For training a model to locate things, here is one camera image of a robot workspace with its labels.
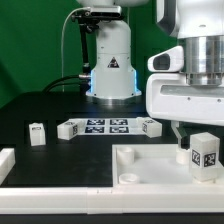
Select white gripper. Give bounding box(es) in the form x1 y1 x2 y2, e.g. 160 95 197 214
146 73 224 149

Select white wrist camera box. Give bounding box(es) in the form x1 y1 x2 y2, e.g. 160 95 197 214
147 46 184 72

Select black camera stand pole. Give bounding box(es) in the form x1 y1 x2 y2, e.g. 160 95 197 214
79 24 91 74

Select white square table top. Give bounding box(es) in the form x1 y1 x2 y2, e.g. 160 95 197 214
112 144 224 187

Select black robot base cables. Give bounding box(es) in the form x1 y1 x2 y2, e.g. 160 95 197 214
41 74 92 94

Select white sheet with tags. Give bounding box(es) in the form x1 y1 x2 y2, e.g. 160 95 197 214
66 118 144 135

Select white fence rail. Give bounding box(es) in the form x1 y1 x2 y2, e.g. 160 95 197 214
0 148 15 185
0 185 224 214

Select black camera on stand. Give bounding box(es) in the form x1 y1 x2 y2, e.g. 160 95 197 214
71 6 122 21

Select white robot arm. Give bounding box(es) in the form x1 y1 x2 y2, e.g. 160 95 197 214
77 0 224 126

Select white front fence rail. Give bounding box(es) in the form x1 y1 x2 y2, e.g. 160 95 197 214
0 185 224 214

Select white left fence rail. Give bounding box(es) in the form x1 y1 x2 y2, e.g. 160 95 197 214
0 148 15 185

